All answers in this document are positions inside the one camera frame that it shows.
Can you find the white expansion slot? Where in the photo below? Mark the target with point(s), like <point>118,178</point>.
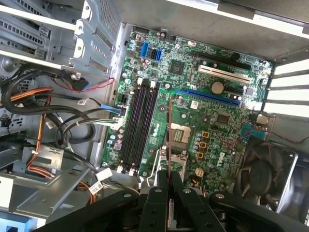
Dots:
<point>224,74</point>

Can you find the blue header socket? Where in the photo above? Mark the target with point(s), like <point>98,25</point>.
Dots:
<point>145,50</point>

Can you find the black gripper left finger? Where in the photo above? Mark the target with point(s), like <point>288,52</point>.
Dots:
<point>157,205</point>

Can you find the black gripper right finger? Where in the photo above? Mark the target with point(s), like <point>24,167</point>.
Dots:
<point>188,210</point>

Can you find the blue plastic drive latch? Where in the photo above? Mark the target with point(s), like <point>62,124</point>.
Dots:
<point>14,223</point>

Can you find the black case fan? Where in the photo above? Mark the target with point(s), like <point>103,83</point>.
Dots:
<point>260,174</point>

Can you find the silver coin battery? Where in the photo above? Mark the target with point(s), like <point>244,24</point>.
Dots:
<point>217,88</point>

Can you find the black blue connector block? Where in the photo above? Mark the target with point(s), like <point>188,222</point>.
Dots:
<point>79,84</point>

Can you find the white four pin connector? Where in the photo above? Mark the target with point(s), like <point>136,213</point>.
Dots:
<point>199,172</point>

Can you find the blue video port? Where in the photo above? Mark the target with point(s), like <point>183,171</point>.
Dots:
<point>253,131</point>

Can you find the metal socket cover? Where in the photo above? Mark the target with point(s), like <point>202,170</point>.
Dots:
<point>161,159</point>

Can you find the blue data port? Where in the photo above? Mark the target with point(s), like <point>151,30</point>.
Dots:
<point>159,55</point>

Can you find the grey metal drive cage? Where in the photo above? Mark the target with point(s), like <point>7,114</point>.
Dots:
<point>48,193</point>

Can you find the long black expansion slot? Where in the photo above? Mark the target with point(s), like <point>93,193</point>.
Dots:
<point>217,59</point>

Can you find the black chipset chip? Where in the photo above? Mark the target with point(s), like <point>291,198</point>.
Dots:
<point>176,66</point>

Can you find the blue expansion slot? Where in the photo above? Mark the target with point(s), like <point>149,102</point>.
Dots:
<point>210,98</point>

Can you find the black PC case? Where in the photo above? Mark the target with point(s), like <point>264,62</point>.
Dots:
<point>193,21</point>

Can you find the short black expansion slot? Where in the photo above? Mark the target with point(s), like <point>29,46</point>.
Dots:
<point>235,90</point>

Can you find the disk bay with white rails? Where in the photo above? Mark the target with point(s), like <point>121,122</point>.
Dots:
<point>60,43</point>

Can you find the black data port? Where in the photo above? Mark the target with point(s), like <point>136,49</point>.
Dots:
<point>153,54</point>

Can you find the green motherboard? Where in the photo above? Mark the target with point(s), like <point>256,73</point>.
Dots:
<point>217,145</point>

